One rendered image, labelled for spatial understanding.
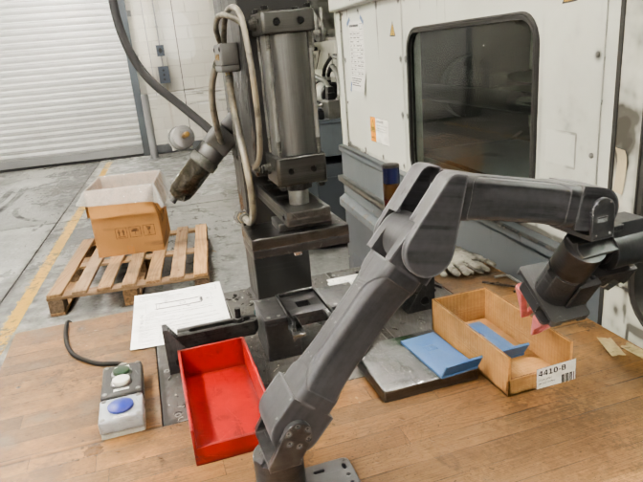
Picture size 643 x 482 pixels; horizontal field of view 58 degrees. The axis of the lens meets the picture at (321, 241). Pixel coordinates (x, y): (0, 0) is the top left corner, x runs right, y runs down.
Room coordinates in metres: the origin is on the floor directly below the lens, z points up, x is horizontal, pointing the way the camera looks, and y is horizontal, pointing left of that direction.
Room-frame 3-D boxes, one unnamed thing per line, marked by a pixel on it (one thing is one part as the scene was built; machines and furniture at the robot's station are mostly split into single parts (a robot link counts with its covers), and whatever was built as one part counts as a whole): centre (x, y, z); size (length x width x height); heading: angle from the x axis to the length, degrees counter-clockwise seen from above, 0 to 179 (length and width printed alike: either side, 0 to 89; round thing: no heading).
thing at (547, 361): (0.92, -0.30, 0.93); 0.25 x 0.13 x 0.08; 16
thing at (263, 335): (1.03, 0.03, 0.94); 0.20 x 0.10 x 0.07; 106
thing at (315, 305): (1.03, 0.03, 0.98); 0.20 x 0.10 x 0.01; 106
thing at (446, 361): (0.89, -0.19, 0.93); 0.15 x 0.07 x 0.03; 20
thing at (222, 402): (0.82, 0.18, 0.93); 0.25 x 0.12 x 0.06; 16
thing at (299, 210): (1.09, 0.07, 1.22); 0.26 x 0.18 x 0.30; 16
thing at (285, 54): (1.03, 0.04, 1.37); 0.11 x 0.09 x 0.30; 106
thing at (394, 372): (0.89, -0.14, 0.91); 0.17 x 0.16 x 0.02; 106
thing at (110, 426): (0.80, 0.34, 0.90); 0.07 x 0.07 x 0.06; 16
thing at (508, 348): (0.95, -0.29, 0.92); 0.15 x 0.07 x 0.03; 17
